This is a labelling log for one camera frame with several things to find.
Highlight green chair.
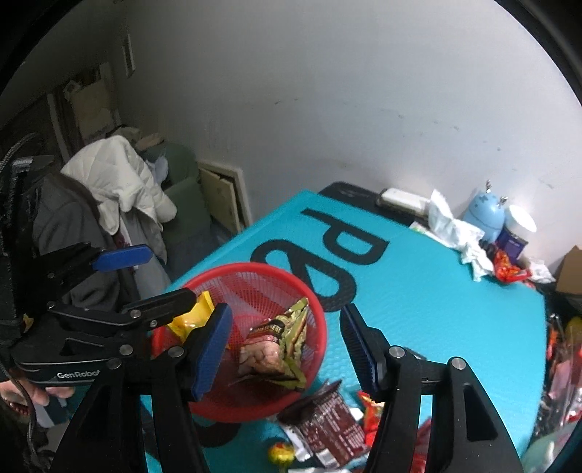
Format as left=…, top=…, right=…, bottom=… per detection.
left=136, top=141, right=214, bottom=274

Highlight yellow wrapped candy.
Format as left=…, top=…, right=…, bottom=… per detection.
left=268, top=443, right=294, bottom=465

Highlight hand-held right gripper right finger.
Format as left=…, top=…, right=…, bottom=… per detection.
left=339, top=304, right=523, bottom=473

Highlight blue deer humidifier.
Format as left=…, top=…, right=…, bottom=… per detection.
left=463, top=179, right=509, bottom=244

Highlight white flat box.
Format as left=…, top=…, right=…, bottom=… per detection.
left=379, top=187, right=430, bottom=214

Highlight light blue face mask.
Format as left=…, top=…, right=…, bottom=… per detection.
left=148, top=155, right=171, bottom=183

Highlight red candy wrappers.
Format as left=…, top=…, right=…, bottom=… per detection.
left=493, top=249, right=533, bottom=283

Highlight cardboard box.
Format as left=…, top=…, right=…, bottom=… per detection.
left=555, top=246, right=582, bottom=296

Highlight red plastic bowl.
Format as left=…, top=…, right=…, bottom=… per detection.
left=150, top=263, right=328, bottom=425

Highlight person's left hand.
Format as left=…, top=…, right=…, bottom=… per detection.
left=0, top=379, right=76, bottom=408

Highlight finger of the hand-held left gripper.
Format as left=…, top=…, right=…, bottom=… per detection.
left=45, top=288, right=197, bottom=360
left=34, top=243, right=153, bottom=301

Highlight green snack packet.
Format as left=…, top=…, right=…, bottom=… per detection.
left=236, top=298, right=311, bottom=392

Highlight yellow snack packet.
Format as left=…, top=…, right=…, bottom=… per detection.
left=167, top=292, right=215, bottom=344

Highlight wooden wall hatch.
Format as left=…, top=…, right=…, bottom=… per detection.
left=198, top=159, right=253, bottom=235

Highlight brown chocolate packet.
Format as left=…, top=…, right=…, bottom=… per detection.
left=278, top=381, right=371, bottom=469

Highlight white quilted jacket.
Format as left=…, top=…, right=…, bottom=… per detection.
left=60, top=135, right=178, bottom=235

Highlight pile of red pink wrappers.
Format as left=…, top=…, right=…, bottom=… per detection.
left=543, top=314, right=582, bottom=428

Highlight red orange snack packet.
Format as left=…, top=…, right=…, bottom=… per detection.
left=357, top=391, right=387, bottom=437

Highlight teal bubble mat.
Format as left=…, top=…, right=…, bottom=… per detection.
left=136, top=188, right=549, bottom=473

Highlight crumpled white tissue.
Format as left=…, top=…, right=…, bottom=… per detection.
left=427, top=188, right=496, bottom=280

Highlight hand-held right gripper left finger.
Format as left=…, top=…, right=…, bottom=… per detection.
left=59, top=302, right=234, bottom=473

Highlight grey coat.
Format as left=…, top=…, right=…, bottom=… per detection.
left=32, top=175, right=171, bottom=314

